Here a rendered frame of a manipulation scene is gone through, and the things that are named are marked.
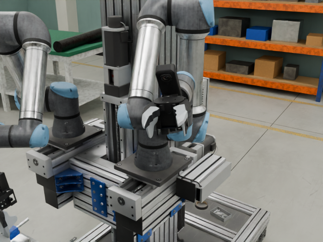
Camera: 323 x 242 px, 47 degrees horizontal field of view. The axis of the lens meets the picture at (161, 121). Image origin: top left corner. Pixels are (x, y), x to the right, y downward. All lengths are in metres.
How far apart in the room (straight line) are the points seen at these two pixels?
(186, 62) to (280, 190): 2.24
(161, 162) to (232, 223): 1.22
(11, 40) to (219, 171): 0.96
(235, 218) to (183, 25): 1.64
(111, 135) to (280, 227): 1.66
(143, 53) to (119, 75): 0.38
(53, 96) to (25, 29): 0.41
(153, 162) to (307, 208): 1.98
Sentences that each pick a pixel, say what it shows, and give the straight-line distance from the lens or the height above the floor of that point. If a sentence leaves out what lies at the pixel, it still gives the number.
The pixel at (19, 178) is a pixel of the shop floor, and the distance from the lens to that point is 3.56.
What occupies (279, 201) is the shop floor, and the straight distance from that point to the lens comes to 3.19.
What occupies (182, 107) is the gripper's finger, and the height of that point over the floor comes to 1.47.
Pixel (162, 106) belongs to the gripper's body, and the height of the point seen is 1.46.
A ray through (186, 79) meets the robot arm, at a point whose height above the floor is 1.47.
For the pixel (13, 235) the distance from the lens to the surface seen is 1.38.
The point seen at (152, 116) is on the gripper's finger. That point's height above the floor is 1.45.
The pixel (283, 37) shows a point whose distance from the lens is 5.66.
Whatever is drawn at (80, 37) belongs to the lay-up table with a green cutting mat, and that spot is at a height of 1.00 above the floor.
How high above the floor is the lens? 1.75
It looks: 23 degrees down
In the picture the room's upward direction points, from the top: straight up
